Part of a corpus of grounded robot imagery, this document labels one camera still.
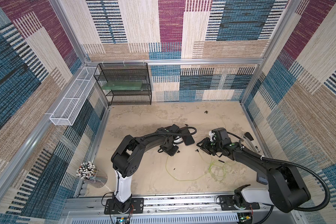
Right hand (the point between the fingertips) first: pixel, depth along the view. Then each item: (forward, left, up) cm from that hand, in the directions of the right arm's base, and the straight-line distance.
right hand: (199, 147), depth 87 cm
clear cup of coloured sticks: (-19, +56, +11) cm, 60 cm away
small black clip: (+35, -11, -7) cm, 38 cm away
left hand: (0, +17, -7) cm, 18 cm away
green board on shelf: (+36, +50, +21) cm, 65 cm away
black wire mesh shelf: (+49, +49, +23) cm, 72 cm away
